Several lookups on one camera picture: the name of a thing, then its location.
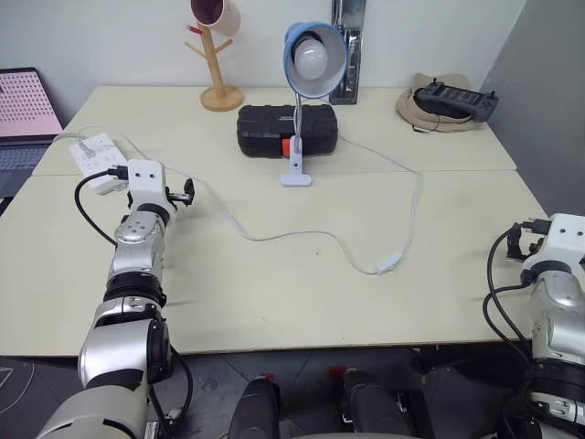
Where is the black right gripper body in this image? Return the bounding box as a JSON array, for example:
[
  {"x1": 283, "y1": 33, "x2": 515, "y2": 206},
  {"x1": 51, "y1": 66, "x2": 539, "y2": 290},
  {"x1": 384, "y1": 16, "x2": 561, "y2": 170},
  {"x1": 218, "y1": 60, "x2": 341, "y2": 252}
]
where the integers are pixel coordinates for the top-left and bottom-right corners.
[{"x1": 505, "y1": 220, "x2": 553, "y2": 263}]

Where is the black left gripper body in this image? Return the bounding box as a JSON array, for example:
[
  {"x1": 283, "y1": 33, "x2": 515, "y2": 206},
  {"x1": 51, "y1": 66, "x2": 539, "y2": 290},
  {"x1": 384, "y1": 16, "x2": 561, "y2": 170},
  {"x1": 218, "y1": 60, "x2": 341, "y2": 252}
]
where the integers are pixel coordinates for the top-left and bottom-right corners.
[{"x1": 165, "y1": 178, "x2": 197, "y2": 207}]

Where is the blue shade desk lamp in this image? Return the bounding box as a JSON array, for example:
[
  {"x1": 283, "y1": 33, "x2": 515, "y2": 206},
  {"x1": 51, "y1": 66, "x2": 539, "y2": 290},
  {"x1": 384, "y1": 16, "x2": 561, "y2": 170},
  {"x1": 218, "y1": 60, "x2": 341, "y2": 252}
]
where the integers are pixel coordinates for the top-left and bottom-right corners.
[{"x1": 279, "y1": 21, "x2": 347, "y2": 189}]

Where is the black plastic tool case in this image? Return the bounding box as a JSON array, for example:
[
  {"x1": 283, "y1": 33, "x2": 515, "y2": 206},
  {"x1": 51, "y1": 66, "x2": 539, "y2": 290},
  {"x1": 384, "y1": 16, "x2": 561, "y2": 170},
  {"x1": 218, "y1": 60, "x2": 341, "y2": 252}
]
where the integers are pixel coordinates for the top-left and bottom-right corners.
[{"x1": 236, "y1": 103, "x2": 342, "y2": 159}]

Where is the wooden mug tree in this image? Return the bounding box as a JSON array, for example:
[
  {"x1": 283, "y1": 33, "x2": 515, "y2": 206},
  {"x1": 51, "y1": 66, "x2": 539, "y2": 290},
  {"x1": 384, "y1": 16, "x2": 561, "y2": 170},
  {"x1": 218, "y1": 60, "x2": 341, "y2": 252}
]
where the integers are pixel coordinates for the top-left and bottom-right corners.
[{"x1": 184, "y1": 20, "x2": 246, "y2": 112}]

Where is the white power strip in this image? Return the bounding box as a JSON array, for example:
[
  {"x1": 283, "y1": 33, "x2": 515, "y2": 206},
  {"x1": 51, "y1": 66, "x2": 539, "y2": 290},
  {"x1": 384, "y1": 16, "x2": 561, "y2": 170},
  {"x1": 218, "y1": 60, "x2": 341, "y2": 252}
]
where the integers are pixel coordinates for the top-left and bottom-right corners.
[{"x1": 68, "y1": 132, "x2": 131, "y2": 197}]

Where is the black handheld remote controller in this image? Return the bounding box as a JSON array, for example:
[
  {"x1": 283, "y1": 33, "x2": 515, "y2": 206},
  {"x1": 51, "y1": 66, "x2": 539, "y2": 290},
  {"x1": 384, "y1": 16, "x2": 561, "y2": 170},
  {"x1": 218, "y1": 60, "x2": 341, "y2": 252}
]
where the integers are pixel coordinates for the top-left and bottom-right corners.
[{"x1": 412, "y1": 78, "x2": 501, "y2": 123}]

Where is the beige cloth hat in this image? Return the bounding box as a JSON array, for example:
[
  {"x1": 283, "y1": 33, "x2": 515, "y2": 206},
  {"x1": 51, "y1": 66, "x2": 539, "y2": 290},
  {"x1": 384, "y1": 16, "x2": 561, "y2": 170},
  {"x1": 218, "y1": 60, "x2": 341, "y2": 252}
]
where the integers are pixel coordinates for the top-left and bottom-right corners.
[{"x1": 395, "y1": 71, "x2": 481, "y2": 135}]

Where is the beige cup maroon inside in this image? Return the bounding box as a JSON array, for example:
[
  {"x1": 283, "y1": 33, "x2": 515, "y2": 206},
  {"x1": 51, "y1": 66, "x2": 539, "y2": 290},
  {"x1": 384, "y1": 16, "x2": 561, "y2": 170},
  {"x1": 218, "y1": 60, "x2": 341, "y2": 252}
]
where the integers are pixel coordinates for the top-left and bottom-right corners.
[{"x1": 189, "y1": 0, "x2": 242, "y2": 37}]

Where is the white light bulb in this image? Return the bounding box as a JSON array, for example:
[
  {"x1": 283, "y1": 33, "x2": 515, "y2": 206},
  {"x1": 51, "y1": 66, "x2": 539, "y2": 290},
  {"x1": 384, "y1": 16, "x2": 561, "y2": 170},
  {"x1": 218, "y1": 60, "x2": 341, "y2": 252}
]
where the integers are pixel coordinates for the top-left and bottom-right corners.
[{"x1": 292, "y1": 37, "x2": 330, "y2": 81}]

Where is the laptop with pink screen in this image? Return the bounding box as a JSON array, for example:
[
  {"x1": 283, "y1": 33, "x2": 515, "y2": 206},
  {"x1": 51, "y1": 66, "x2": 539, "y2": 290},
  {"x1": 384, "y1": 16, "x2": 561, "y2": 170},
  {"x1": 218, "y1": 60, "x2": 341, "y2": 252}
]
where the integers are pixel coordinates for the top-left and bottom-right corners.
[{"x1": 0, "y1": 67, "x2": 66, "y2": 200}]

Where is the dark rounded shape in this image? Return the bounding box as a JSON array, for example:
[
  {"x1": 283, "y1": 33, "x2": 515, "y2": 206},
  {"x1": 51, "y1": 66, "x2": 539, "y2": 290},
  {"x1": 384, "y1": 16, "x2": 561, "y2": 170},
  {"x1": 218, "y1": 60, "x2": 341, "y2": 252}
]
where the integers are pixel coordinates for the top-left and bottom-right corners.
[
  {"x1": 227, "y1": 374, "x2": 282, "y2": 439},
  {"x1": 335, "y1": 367, "x2": 418, "y2": 439}
]

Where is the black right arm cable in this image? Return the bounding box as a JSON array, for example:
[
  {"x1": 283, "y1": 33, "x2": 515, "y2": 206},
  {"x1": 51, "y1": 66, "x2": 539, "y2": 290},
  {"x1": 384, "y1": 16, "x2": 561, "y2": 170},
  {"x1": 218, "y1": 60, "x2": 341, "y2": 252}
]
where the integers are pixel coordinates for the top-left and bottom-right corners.
[{"x1": 484, "y1": 227, "x2": 539, "y2": 367}]

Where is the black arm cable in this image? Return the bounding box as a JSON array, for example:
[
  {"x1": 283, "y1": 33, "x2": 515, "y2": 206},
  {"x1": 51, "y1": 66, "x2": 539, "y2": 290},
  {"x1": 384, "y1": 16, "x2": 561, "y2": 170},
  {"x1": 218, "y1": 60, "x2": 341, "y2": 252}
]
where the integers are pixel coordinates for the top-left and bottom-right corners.
[
  {"x1": 484, "y1": 227, "x2": 539, "y2": 367},
  {"x1": 74, "y1": 166, "x2": 131, "y2": 246}
]

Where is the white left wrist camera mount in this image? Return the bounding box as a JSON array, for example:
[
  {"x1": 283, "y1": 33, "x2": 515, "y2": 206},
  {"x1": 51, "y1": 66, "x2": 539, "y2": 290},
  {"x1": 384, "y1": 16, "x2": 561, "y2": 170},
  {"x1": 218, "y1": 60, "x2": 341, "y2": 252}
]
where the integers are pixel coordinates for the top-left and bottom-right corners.
[{"x1": 126, "y1": 159, "x2": 177, "y2": 216}]

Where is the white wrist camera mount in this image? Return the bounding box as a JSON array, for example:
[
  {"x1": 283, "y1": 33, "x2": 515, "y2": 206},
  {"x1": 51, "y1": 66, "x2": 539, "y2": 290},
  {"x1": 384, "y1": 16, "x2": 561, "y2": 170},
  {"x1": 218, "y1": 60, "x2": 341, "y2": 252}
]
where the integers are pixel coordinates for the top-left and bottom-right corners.
[
  {"x1": 524, "y1": 212, "x2": 585, "y2": 275},
  {"x1": 126, "y1": 159, "x2": 177, "y2": 216}
]

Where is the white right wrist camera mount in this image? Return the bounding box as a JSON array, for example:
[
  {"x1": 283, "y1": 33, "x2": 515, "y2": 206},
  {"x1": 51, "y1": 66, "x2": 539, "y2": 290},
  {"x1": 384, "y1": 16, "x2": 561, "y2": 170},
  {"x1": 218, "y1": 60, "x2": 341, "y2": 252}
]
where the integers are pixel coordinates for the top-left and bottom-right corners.
[{"x1": 524, "y1": 212, "x2": 585, "y2": 275}]

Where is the white lamp power cord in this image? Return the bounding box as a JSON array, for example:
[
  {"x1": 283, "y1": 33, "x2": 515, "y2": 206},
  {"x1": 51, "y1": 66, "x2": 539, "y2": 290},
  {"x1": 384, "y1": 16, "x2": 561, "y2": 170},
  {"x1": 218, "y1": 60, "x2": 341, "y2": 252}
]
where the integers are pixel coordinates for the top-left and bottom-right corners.
[{"x1": 78, "y1": 130, "x2": 424, "y2": 276}]

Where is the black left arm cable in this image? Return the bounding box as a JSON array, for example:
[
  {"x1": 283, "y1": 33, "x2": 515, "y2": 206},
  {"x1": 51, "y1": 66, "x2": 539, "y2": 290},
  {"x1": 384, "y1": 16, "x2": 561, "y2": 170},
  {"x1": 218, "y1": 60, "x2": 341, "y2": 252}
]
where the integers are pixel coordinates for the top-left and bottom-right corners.
[{"x1": 74, "y1": 166, "x2": 131, "y2": 246}]

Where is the white inline cord switch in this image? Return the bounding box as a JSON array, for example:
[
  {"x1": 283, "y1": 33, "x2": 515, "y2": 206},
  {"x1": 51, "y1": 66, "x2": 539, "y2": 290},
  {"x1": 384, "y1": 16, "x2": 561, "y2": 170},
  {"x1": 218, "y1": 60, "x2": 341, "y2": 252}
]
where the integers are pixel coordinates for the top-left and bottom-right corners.
[{"x1": 373, "y1": 251, "x2": 407, "y2": 276}]

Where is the white power strip cable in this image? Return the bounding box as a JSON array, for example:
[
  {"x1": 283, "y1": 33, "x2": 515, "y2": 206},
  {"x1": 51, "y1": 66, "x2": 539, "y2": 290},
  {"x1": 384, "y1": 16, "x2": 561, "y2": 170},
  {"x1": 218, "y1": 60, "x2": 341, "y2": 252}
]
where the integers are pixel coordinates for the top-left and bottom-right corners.
[{"x1": 51, "y1": 126, "x2": 100, "y2": 144}]

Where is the silver metal wall bracket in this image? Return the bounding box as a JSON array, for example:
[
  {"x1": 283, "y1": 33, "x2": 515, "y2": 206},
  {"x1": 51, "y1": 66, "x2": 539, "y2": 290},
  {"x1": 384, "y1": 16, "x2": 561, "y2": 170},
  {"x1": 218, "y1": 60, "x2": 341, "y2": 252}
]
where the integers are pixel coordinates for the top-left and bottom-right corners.
[{"x1": 329, "y1": 0, "x2": 366, "y2": 106}]

